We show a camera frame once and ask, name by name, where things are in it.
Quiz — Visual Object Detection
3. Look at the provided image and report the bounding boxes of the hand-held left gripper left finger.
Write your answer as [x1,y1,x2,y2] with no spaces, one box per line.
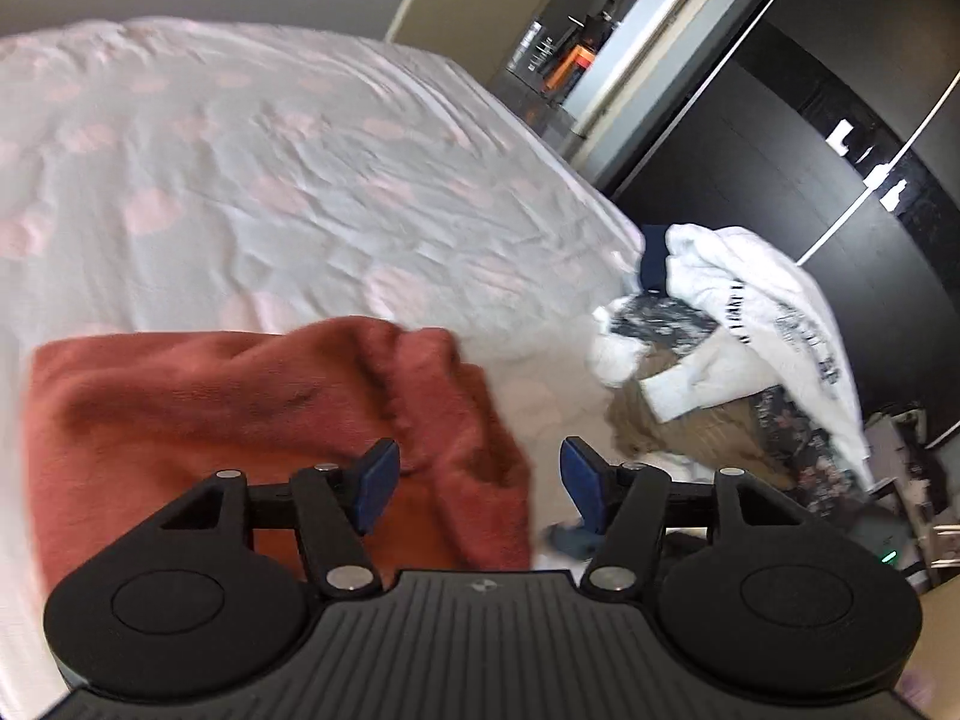
[154,439,400,602]

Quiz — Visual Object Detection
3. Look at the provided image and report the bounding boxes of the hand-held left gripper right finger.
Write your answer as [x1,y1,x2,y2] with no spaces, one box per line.
[562,436,805,602]

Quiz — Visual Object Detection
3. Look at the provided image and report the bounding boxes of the rust fleece pants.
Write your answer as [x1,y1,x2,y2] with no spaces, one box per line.
[22,315,535,593]

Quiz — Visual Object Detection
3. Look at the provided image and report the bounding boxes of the pile of mixed clothes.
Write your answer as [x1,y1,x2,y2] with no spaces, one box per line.
[636,223,872,492]

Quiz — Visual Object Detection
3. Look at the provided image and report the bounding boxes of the blue grey cloth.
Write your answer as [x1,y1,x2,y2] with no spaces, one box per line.
[544,521,595,560]

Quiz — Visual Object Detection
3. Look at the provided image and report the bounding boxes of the white cloth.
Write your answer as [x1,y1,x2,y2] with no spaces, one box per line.
[587,306,655,392]

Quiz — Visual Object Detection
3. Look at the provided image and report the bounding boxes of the tan knit garment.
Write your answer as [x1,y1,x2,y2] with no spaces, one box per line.
[606,345,797,490]

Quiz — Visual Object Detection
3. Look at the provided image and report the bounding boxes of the dark floral garment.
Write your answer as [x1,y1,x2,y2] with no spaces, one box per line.
[750,382,871,520]

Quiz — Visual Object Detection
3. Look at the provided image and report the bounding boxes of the grey patterned garment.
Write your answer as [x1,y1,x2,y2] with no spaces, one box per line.
[606,295,722,355]

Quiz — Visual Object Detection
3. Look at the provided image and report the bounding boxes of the white pink dotted bed sheet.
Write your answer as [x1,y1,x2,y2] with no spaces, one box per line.
[0,15,653,691]

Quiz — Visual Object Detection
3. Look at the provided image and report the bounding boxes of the black sliding wardrobe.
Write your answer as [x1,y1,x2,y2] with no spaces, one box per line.
[600,0,960,421]

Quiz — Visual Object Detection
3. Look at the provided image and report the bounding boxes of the orange chair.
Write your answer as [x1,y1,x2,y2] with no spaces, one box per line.
[551,45,601,92]

